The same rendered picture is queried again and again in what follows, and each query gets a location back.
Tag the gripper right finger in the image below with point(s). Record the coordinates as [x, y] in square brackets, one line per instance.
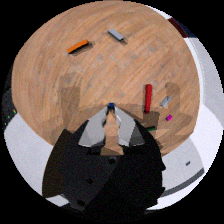
[132, 134]

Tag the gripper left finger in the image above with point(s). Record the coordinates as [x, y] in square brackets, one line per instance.
[90, 135]

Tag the orange rod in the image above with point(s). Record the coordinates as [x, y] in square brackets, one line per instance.
[78, 46]

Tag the grey rod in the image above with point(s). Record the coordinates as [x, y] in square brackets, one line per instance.
[115, 34]
[166, 101]

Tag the dark red rectangular bar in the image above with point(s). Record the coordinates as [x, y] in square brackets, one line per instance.
[148, 92]

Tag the green rod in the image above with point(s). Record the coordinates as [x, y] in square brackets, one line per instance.
[150, 128]

